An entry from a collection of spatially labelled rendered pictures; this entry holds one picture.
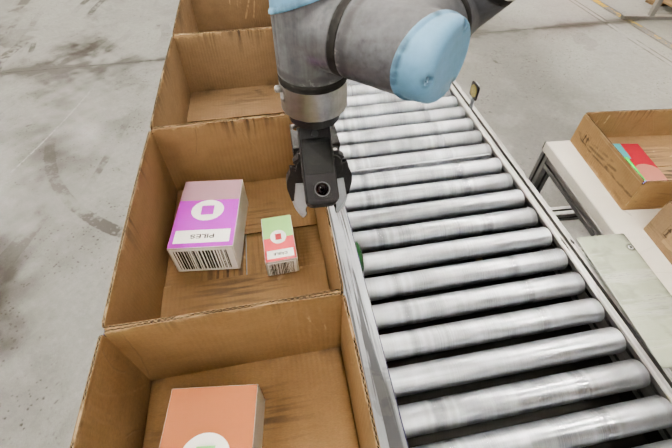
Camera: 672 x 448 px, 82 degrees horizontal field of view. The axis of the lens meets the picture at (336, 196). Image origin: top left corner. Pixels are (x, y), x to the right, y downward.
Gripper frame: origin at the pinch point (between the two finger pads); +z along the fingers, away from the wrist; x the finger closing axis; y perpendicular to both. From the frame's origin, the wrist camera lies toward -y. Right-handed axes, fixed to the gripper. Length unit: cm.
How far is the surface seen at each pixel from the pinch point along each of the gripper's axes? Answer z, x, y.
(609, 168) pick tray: 18, -78, 17
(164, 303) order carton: 8.7, 27.8, -7.6
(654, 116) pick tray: 15, -101, 32
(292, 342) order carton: 4.6, 7.3, -19.8
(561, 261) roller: 24, -54, -4
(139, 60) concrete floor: 97, 105, 263
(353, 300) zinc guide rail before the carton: 8.9, -3.3, -12.7
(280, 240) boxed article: 4.7, 7.5, -1.1
